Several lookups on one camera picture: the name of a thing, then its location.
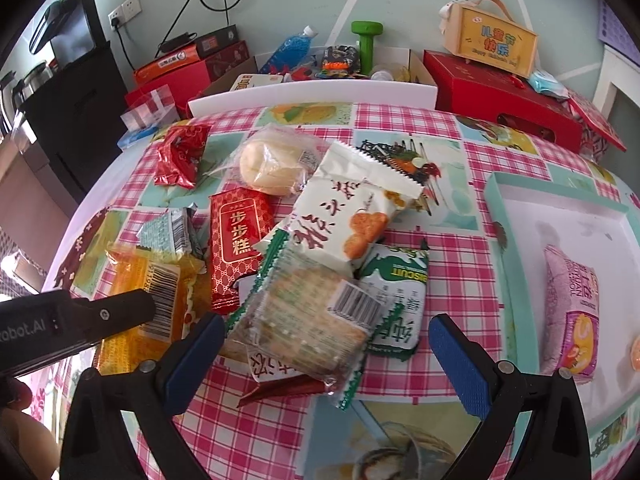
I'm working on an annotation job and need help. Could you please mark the green white biscuit packet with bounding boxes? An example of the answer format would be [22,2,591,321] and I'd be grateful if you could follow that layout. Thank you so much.
[359,244,430,361]

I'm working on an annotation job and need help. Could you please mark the pink plaid tablecloth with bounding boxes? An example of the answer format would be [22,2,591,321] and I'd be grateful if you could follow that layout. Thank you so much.
[54,103,639,479]

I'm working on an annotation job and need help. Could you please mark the bun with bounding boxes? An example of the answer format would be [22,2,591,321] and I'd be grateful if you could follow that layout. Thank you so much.
[206,124,330,197]

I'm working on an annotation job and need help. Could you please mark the clear round cracker packet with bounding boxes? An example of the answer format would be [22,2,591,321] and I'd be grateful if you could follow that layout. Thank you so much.
[227,231,384,410]

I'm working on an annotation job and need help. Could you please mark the red box stack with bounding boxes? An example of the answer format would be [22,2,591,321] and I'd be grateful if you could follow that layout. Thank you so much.
[125,40,255,118]

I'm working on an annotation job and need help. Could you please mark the person's left hand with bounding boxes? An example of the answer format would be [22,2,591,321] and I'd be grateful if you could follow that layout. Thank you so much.
[1,377,60,479]

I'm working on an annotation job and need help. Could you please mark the large red gift box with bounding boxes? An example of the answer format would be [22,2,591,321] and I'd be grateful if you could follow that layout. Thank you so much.
[423,50,582,153]

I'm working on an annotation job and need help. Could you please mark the white foam board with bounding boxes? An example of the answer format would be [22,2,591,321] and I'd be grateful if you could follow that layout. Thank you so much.
[188,79,438,118]

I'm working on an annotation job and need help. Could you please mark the white monkey-mushroom biscuit packet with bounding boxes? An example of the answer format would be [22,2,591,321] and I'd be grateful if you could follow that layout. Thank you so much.
[255,141,423,278]

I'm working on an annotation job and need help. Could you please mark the clear plaid plastic box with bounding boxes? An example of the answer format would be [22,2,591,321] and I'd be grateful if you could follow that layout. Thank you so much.
[120,86,180,132]

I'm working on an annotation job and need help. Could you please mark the green dumbbell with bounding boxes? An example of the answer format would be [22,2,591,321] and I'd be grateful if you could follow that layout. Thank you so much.
[350,21,384,75]

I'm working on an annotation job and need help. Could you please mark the silver green snack packet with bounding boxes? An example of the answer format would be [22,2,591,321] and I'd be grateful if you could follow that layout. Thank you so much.
[137,208,205,260]

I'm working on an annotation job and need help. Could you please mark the wall power socket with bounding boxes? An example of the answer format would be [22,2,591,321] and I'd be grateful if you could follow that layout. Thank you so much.
[107,0,142,29]

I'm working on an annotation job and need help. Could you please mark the yellow wooden handle box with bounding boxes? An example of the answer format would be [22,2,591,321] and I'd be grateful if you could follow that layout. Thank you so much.
[438,0,538,78]

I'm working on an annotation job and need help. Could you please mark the red patterned box lid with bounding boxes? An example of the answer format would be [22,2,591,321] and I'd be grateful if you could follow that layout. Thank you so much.
[566,90,627,153]

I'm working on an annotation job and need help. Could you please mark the light blue face mask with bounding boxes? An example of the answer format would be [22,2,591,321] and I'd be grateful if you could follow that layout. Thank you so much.
[527,70,570,101]

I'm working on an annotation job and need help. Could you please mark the cardboard box of clutter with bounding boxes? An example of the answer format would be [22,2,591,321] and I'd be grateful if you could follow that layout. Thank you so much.
[200,44,437,96]

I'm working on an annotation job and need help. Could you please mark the teal rimmed white tray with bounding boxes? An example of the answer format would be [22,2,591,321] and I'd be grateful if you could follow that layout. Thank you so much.
[482,171,640,461]

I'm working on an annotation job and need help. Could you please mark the pink snack packet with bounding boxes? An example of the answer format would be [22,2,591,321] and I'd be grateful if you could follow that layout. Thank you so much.
[540,245,600,385]

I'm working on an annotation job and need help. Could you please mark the red white snack packet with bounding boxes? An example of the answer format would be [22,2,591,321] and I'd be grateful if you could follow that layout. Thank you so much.
[238,348,326,408]

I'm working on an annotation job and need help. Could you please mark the blue tissue pack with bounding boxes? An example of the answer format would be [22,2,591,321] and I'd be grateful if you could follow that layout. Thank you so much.
[117,126,158,151]

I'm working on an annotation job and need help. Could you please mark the white side table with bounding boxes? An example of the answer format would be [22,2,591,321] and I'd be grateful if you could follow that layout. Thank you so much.
[592,46,640,117]

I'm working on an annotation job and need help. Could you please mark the blue water bottle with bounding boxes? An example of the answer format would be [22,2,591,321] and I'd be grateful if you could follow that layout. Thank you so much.
[259,26,318,75]

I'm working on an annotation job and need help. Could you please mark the orange yellow snack packet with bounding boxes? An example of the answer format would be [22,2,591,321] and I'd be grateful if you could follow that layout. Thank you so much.
[98,243,207,375]

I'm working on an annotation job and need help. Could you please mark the red foil snack packet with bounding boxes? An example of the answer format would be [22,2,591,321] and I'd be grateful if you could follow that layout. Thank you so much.
[153,125,210,190]

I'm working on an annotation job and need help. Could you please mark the orange black flat box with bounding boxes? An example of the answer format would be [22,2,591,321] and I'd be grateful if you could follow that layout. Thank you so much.
[134,25,239,86]

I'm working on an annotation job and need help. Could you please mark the red patterned cake packet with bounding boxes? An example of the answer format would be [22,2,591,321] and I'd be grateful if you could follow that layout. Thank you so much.
[208,188,274,315]

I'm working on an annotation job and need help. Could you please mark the black cabinet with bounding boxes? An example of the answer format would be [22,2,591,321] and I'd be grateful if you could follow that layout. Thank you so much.
[14,0,129,201]

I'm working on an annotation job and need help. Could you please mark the orange jelly cup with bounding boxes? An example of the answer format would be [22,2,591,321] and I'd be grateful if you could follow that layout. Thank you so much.
[629,336,640,372]

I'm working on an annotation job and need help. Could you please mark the purple perforated basket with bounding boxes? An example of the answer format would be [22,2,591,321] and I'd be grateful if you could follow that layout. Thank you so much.
[598,0,640,65]

